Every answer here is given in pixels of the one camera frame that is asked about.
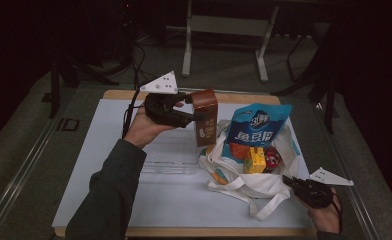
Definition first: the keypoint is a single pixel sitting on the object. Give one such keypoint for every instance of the white metal stand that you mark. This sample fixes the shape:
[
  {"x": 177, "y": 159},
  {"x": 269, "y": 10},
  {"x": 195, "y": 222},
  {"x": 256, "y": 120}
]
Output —
[{"x": 229, "y": 26}]

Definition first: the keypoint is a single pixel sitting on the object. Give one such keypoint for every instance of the brown drink carton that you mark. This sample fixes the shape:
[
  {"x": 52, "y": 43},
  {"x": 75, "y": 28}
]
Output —
[{"x": 205, "y": 116}]

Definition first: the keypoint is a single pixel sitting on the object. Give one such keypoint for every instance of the yellow juice box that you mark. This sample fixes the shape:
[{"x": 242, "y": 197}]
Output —
[{"x": 254, "y": 161}]

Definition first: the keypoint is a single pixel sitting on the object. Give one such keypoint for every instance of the blue snack bag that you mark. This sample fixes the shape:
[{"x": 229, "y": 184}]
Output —
[{"x": 257, "y": 126}]

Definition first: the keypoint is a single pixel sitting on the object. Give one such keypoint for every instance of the person's right hand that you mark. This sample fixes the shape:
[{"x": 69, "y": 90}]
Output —
[{"x": 327, "y": 218}]

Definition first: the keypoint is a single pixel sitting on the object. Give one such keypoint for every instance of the black metal stand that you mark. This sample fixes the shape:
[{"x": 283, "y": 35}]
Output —
[{"x": 54, "y": 86}]

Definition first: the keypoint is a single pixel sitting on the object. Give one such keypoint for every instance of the black floor bracket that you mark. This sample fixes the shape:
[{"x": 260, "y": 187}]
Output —
[{"x": 60, "y": 124}]

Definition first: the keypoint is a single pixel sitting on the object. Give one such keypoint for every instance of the red jar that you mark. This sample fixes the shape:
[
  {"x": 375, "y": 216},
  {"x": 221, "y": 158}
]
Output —
[{"x": 272, "y": 159}]

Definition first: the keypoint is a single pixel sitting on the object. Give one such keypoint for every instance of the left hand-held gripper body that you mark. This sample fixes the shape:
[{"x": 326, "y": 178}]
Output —
[{"x": 162, "y": 110}]

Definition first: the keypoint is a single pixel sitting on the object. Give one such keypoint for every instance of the clear plastic container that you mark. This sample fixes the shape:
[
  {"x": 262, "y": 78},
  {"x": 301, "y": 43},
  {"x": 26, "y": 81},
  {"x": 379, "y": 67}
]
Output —
[{"x": 170, "y": 150}]

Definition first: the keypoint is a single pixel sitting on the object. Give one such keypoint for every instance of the white tote bag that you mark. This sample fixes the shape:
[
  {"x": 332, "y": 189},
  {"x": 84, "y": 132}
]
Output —
[{"x": 250, "y": 188}]

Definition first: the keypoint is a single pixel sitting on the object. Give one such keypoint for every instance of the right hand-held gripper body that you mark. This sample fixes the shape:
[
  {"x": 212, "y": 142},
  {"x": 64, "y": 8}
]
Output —
[{"x": 312, "y": 195}]

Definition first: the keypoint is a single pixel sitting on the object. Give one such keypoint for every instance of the person's left hand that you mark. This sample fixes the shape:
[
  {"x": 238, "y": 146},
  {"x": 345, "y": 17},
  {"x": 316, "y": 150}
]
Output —
[{"x": 142, "y": 130}]

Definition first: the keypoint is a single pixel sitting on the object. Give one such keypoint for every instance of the black chair frame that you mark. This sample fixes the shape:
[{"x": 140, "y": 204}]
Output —
[{"x": 330, "y": 100}]

